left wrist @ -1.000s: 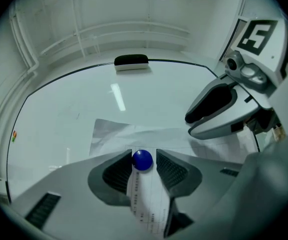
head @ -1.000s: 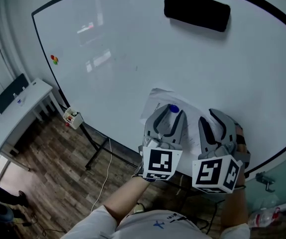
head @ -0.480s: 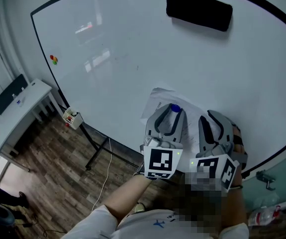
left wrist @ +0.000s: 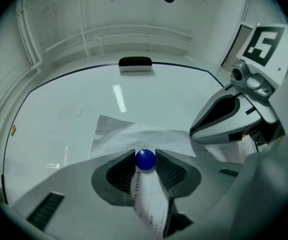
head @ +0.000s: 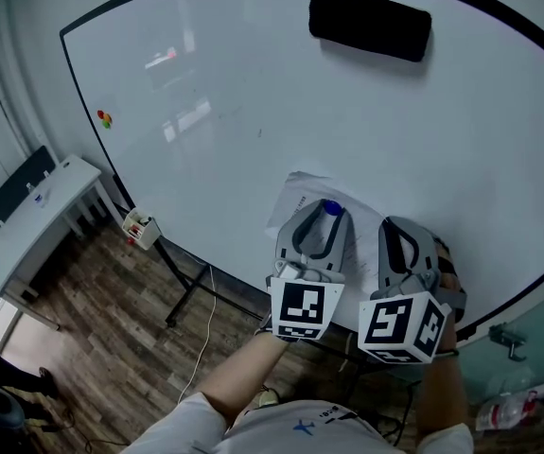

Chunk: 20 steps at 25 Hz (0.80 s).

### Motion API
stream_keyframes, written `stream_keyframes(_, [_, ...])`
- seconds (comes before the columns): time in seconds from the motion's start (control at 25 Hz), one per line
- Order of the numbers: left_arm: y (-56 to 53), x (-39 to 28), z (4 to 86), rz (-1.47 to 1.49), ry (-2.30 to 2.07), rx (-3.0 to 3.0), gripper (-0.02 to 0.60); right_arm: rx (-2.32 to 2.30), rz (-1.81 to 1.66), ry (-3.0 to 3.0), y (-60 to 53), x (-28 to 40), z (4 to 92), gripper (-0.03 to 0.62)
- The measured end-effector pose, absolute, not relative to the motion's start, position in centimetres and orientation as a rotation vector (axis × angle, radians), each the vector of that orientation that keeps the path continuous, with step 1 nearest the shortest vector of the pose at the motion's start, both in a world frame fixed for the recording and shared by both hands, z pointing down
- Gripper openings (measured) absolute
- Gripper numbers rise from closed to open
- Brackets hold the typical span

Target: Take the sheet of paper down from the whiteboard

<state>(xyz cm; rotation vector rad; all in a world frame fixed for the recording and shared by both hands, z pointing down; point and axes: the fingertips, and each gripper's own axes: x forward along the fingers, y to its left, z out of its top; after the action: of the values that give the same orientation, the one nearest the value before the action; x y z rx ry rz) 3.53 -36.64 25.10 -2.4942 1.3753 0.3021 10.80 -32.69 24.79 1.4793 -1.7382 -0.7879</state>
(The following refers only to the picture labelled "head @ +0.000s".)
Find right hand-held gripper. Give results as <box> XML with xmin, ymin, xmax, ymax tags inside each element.
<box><xmin>357</xmin><ymin>216</ymin><xmax>453</xmax><ymax>365</ymax></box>

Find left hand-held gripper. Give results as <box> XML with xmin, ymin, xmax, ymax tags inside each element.
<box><xmin>267</xmin><ymin>198</ymin><xmax>355</xmax><ymax>343</ymax></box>

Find white printed paper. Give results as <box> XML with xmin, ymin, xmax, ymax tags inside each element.
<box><xmin>265</xmin><ymin>170</ymin><xmax>424</xmax><ymax>297</ymax></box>

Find black-framed whiteboard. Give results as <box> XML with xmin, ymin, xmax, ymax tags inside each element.
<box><xmin>58</xmin><ymin>0</ymin><xmax>544</xmax><ymax>377</ymax></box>

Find person's left forearm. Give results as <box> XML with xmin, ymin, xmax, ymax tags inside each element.
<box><xmin>195</xmin><ymin>331</ymin><xmax>292</xmax><ymax>430</ymax></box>

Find person's right forearm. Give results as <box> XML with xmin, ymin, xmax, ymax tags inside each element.
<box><xmin>414</xmin><ymin>319</ymin><xmax>472</xmax><ymax>438</ymax></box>

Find black whiteboard eraser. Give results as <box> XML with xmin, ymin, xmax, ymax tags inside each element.
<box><xmin>307</xmin><ymin>0</ymin><xmax>433</xmax><ymax>63</ymax></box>

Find person's right hand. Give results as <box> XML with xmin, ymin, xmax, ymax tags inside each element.
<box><xmin>433</xmin><ymin>236</ymin><xmax>469</xmax><ymax>323</ymax></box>

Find person's light shoe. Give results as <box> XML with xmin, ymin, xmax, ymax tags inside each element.
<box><xmin>254</xmin><ymin>384</ymin><xmax>280</xmax><ymax>409</ymax></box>

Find white marker holder box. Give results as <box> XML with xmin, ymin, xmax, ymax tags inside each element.
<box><xmin>121</xmin><ymin>207</ymin><xmax>162</xmax><ymax>252</ymax></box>

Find frosted glass door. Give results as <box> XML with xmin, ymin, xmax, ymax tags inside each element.
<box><xmin>455</xmin><ymin>271</ymin><xmax>544</xmax><ymax>409</ymax></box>

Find crumpled plastic bottle red label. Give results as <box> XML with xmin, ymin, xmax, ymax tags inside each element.
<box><xmin>474</xmin><ymin>388</ymin><xmax>540</xmax><ymax>432</ymax></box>

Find person's white shirt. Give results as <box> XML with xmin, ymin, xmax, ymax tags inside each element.
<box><xmin>119</xmin><ymin>390</ymin><xmax>476</xmax><ymax>454</ymax></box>

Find white office desk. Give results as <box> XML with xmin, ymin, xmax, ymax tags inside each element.
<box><xmin>0</xmin><ymin>153</ymin><xmax>112</xmax><ymax>334</ymax></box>

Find black desk divider panel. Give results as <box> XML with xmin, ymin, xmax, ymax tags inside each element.
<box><xmin>0</xmin><ymin>145</ymin><xmax>59</xmax><ymax>232</ymax></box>

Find short white cable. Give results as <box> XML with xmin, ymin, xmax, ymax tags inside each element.
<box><xmin>337</xmin><ymin>331</ymin><xmax>356</xmax><ymax>374</ymax></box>

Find grey door handle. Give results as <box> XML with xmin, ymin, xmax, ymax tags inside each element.
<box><xmin>487</xmin><ymin>323</ymin><xmax>529</xmax><ymax>363</ymax></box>

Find long white power cable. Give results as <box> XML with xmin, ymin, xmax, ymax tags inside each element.
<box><xmin>176</xmin><ymin>265</ymin><xmax>219</xmax><ymax>404</ymax></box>

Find white wall pipes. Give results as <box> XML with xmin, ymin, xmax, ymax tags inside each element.
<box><xmin>0</xmin><ymin>0</ymin><xmax>50</xmax><ymax>150</ymax></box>

